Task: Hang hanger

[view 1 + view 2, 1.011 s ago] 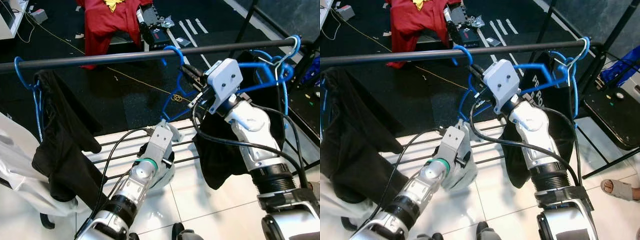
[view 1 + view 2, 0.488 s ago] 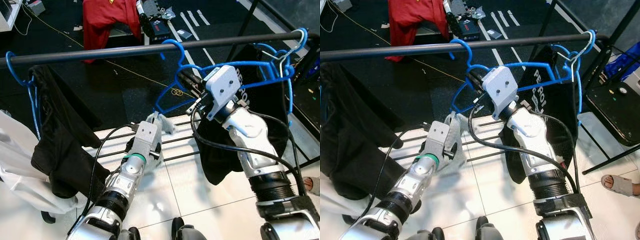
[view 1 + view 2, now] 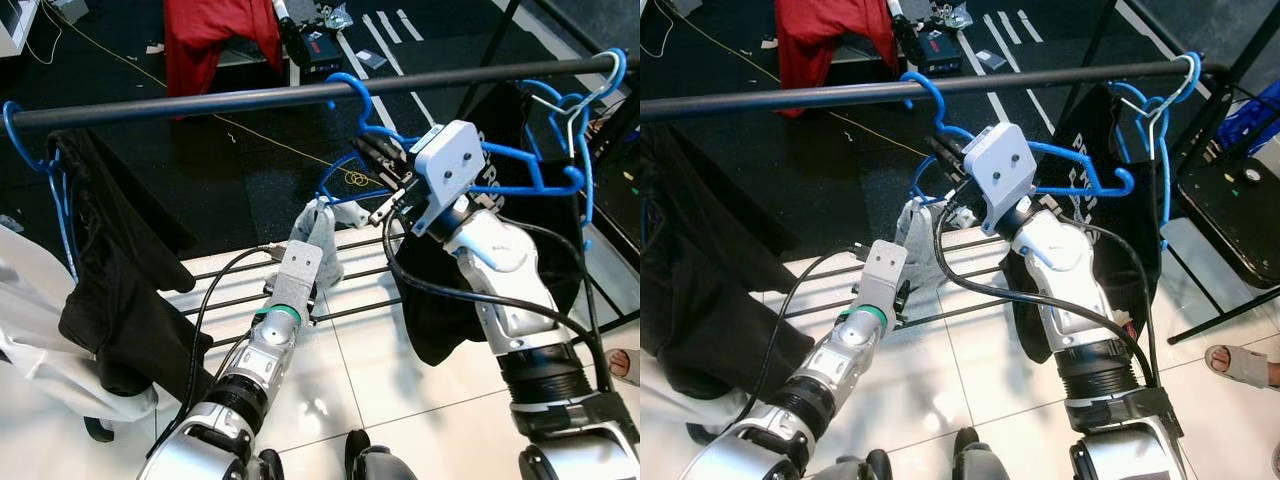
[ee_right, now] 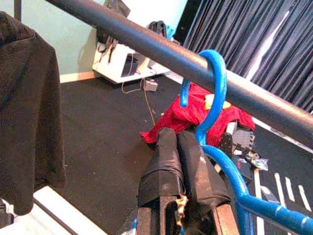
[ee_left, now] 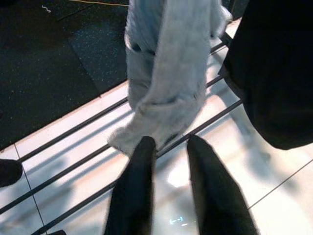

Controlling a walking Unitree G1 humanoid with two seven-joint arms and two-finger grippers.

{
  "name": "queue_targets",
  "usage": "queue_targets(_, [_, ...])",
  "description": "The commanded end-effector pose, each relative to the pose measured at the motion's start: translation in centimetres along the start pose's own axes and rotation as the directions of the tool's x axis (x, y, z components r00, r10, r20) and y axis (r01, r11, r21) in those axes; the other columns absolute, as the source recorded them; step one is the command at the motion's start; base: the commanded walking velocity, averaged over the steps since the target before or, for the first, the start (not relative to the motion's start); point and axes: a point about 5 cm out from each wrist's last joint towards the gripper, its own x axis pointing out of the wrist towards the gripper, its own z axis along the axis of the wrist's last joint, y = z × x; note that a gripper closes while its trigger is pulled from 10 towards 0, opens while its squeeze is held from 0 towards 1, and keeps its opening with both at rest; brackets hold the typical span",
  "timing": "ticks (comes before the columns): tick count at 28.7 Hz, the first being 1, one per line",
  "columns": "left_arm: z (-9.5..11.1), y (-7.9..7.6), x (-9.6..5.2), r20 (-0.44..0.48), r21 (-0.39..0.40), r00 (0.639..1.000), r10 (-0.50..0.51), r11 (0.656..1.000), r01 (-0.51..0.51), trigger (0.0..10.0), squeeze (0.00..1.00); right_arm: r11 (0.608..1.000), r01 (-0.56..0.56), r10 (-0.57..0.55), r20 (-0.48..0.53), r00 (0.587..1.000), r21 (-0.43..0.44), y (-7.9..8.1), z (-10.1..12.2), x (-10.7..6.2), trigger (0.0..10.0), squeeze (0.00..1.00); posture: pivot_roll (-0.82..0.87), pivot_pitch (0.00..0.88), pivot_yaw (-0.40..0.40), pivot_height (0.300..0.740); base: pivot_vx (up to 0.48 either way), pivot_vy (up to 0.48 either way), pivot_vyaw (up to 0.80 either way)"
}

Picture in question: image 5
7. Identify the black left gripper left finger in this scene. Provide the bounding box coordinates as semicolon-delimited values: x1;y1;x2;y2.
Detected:
105;136;157;235

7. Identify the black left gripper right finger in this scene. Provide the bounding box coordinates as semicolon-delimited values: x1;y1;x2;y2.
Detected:
187;135;260;235

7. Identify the light blue denim garment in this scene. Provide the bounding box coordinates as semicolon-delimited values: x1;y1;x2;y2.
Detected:
107;0;233;156

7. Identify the black rack bottom shelf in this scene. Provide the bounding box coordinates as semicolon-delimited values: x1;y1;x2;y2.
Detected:
0;31;245;235

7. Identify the plain black hanging garment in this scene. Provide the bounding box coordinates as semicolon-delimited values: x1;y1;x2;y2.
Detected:
0;158;23;188

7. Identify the black shirt with white print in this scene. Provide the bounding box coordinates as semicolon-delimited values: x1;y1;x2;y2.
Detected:
220;0;313;150

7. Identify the thin yellow floor cable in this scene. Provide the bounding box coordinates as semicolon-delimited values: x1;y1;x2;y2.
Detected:
73;0;130;7

